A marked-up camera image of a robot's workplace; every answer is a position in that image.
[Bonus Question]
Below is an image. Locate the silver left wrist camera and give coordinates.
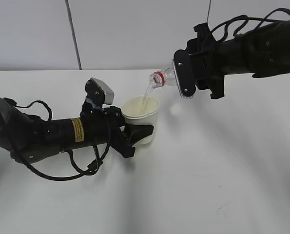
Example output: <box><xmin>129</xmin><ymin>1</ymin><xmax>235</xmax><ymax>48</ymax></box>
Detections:
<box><xmin>81</xmin><ymin>78</ymin><xmax>115</xmax><ymax>113</ymax></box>

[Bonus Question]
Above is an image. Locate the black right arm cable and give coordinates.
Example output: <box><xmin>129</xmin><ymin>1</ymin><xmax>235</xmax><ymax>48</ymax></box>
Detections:
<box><xmin>188</xmin><ymin>8</ymin><xmax>290</xmax><ymax>56</ymax></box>

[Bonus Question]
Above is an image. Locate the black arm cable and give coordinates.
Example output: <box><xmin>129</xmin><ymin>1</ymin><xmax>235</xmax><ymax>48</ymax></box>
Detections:
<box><xmin>188</xmin><ymin>8</ymin><xmax>290</xmax><ymax>56</ymax></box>
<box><xmin>0</xmin><ymin>97</ymin><xmax>111</xmax><ymax>181</ymax></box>

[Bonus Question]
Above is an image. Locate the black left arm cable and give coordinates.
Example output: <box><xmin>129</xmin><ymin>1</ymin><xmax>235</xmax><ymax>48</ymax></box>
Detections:
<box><xmin>0</xmin><ymin>97</ymin><xmax>111</xmax><ymax>181</ymax></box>

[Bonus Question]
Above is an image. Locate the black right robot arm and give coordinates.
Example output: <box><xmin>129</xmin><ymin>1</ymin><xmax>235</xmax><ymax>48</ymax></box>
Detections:
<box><xmin>173</xmin><ymin>20</ymin><xmax>290</xmax><ymax>99</ymax></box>

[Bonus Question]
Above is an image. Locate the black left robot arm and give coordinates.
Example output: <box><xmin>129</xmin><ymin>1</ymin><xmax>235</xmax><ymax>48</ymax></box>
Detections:
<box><xmin>0</xmin><ymin>98</ymin><xmax>154</xmax><ymax>163</ymax></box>

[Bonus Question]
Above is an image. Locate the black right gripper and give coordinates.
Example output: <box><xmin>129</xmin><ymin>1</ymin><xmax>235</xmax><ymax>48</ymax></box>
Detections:
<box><xmin>173</xmin><ymin>23</ymin><xmax>225</xmax><ymax>99</ymax></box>

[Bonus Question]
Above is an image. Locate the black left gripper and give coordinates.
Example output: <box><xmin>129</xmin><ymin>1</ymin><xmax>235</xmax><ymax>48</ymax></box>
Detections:
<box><xmin>104</xmin><ymin>106</ymin><xmax>154</xmax><ymax>158</ymax></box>

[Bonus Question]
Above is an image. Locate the white paper cup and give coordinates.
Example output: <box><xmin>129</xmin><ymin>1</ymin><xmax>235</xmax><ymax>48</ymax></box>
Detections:
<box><xmin>121</xmin><ymin>96</ymin><xmax>160</xmax><ymax>146</ymax></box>

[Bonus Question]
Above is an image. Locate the clear water bottle red label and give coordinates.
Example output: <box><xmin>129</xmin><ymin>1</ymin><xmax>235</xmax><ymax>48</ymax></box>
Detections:
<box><xmin>149</xmin><ymin>60</ymin><xmax>178</xmax><ymax>89</ymax></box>

